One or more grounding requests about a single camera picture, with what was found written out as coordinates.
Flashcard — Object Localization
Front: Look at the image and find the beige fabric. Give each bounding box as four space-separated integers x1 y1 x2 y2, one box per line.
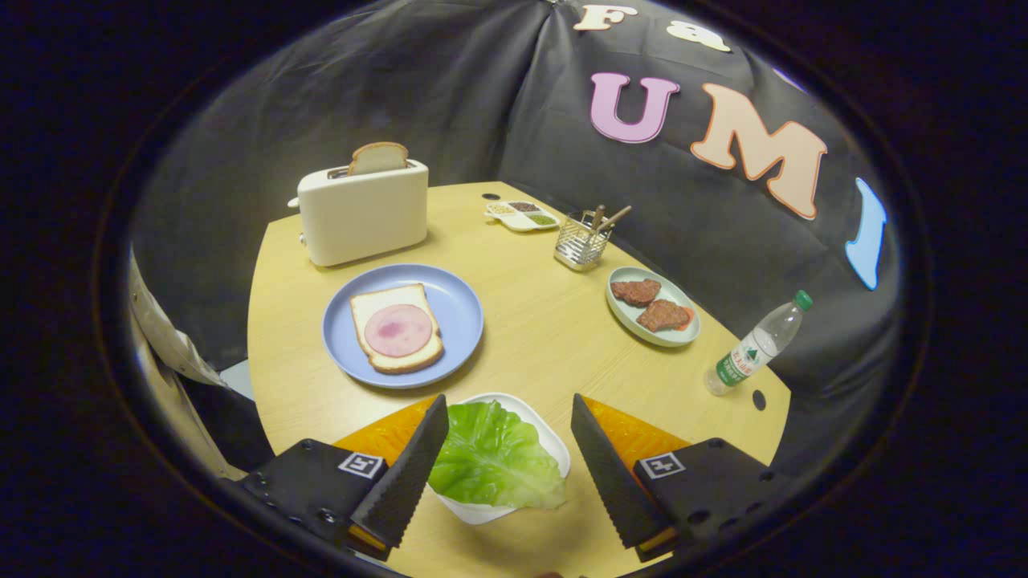
127 249 246 482

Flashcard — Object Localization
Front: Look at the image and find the pale green plate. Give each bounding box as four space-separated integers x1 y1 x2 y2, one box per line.
606 267 702 348

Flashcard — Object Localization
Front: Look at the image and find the toasted bread slice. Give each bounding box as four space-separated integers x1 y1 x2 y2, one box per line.
347 142 410 177

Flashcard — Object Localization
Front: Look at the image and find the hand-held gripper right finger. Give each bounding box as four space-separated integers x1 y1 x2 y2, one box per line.
570 393 792 563

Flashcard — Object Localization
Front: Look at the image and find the green lettuce leaf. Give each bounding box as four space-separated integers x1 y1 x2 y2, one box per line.
427 401 568 511

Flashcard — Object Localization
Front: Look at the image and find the pink ham slice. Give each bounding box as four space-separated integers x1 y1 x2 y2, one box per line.
364 303 434 359

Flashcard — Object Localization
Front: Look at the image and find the white bowl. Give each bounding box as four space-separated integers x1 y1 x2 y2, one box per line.
434 392 572 526

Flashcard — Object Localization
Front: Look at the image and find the white toaster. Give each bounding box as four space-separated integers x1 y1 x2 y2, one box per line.
288 158 430 268

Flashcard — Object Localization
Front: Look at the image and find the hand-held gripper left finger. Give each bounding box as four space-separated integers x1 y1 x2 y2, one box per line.
241 393 451 563

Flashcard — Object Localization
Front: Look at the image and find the blue plate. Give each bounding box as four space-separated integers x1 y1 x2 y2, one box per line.
322 263 485 390

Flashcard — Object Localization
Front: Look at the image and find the black backdrop cloth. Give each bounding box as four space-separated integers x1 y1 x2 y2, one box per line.
133 0 904 474

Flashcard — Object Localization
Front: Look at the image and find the brown meat piece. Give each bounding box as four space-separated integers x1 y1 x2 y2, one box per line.
637 299 693 333
610 278 663 307

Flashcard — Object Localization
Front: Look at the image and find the clear plastic water bottle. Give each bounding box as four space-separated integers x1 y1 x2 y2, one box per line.
704 290 814 397

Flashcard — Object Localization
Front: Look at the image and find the white bread slice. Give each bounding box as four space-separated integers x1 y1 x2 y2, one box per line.
349 283 445 375

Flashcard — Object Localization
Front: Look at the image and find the white divided seasoning tray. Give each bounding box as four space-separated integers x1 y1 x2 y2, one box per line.
484 200 561 234

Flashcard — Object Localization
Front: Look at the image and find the wire mesh utensil holder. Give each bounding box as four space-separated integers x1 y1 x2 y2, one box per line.
553 210 615 272

